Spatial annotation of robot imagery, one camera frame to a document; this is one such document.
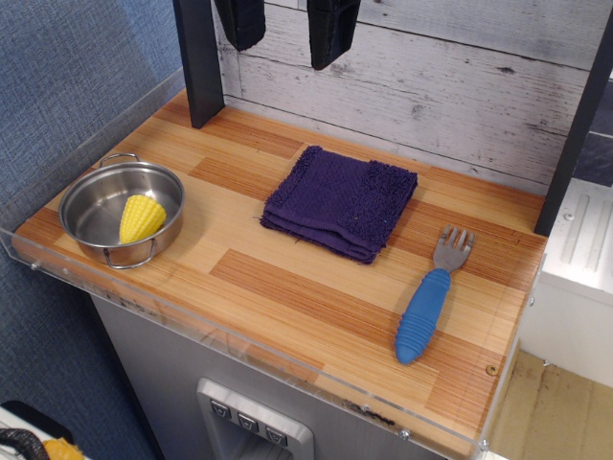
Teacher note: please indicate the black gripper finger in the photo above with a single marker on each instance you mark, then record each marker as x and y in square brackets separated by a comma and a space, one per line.
[243, 22]
[331, 27]

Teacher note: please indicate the yellow toy corn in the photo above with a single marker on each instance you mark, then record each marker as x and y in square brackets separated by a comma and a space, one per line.
[142, 217]

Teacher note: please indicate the folded violet cloth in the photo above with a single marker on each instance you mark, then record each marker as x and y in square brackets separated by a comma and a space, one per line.
[348, 206]

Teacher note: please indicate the small steel pot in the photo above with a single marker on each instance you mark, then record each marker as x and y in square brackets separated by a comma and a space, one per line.
[93, 210]

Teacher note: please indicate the white ridged side counter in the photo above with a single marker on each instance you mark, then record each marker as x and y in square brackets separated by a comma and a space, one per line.
[579, 248]

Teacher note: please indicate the silver dispenser panel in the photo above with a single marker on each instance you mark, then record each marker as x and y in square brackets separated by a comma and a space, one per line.
[241, 428]

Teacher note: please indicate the yellow object at corner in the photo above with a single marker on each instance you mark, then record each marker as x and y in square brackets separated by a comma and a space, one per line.
[60, 449]

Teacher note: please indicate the black mesh object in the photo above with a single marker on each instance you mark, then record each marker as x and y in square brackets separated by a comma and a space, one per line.
[24, 442]

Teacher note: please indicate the left black post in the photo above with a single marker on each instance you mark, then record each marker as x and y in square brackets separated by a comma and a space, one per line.
[198, 48]

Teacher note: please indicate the black post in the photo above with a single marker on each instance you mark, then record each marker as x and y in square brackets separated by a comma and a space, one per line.
[198, 48]
[583, 119]

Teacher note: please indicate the blue handled fork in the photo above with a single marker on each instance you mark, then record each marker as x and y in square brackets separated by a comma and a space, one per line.
[419, 321]

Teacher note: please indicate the right black post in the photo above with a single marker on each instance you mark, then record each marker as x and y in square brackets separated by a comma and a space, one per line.
[583, 119]

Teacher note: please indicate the clear acrylic guard rail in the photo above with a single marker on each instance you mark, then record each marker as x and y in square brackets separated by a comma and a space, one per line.
[256, 319]

